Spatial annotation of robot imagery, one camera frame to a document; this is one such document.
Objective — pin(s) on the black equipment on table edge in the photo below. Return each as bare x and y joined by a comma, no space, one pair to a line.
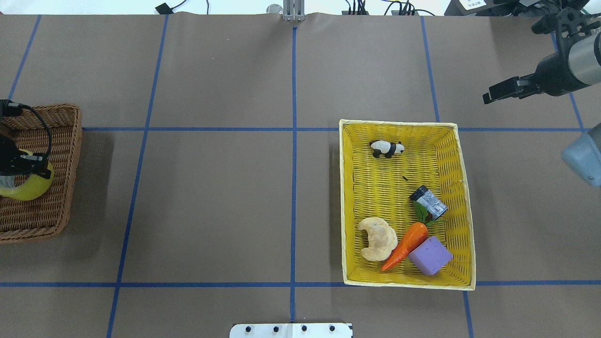
510,8

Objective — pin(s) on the black cable plugs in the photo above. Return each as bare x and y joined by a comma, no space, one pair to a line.
384,8

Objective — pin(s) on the yellow woven basket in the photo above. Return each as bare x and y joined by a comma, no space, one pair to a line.
380,187

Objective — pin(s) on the panda toy figurine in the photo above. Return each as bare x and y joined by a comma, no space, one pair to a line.
385,148

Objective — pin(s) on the yellow tape roll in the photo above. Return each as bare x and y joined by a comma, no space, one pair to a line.
25,187

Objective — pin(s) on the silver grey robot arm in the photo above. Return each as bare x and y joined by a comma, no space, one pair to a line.
17,107

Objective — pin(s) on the black adapter with cable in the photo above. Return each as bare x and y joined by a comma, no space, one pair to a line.
191,6

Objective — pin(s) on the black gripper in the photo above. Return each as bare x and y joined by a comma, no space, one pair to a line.
553,73

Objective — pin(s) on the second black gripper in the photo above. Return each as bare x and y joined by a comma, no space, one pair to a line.
10,162

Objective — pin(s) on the brown wicker basket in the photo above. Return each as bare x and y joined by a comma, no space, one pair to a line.
46,216

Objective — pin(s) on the toy orange carrot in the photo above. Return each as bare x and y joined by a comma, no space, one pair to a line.
415,235

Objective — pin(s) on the small black labelled can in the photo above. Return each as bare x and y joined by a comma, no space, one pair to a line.
427,206

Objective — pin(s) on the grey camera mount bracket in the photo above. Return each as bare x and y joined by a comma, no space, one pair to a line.
294,10

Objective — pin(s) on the purple block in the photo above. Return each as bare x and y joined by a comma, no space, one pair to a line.
430,256

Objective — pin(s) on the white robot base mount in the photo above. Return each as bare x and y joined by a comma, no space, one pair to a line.
292,330

